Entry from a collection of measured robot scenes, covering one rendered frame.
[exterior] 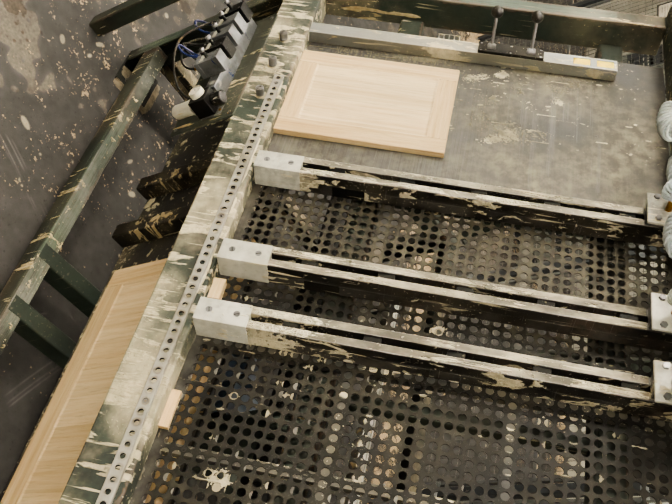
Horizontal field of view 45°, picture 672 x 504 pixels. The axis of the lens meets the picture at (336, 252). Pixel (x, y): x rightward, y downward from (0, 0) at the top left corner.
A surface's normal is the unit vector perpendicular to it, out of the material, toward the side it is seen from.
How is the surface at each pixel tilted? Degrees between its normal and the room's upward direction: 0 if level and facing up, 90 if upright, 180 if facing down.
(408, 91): 60
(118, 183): 0
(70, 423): 90
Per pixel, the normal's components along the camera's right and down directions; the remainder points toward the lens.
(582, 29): -0.21, 0.76
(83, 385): -0.49, -0.63
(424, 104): 0.00, -0.63
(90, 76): 0.84, -0.18
